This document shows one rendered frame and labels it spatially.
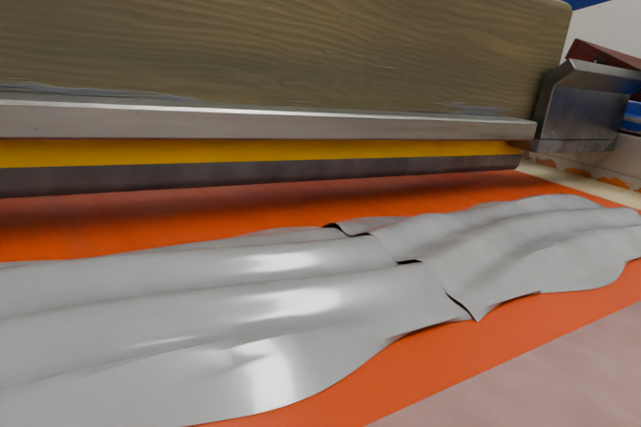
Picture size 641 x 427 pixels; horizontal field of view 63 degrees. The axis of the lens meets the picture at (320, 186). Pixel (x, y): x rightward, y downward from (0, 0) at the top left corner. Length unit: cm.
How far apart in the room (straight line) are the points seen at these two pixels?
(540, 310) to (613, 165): 24
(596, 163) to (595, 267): 20
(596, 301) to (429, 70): 12
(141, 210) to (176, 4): 7
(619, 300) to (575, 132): 17
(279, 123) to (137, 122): 5
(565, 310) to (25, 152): 17
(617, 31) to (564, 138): 200
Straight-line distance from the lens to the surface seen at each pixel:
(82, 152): 18
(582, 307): 18
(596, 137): 37
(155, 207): 20
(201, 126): 17
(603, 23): 236
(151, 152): 19
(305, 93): 20
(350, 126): 20
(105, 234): 17
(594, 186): 38
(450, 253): 17
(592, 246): 22
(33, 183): 18
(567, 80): 31
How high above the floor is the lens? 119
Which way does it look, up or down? 27 degrees down
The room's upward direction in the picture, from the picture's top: 19 degrees clockwise
